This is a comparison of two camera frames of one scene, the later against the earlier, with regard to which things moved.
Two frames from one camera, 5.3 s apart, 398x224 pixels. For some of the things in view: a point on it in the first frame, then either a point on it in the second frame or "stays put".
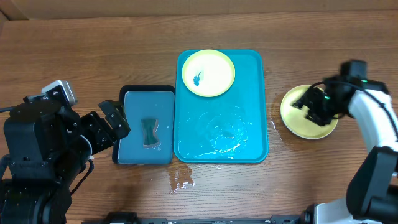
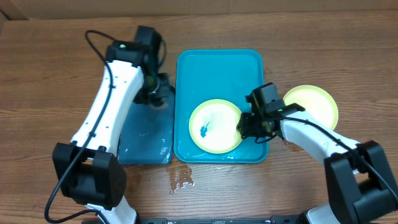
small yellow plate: [208, 73] -> [213, 126]
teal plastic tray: [231, 127] stays put
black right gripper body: [326, 109] -> [255, 127]
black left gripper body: [97, 132] -> [163, 81]
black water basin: [150, 112] stays put
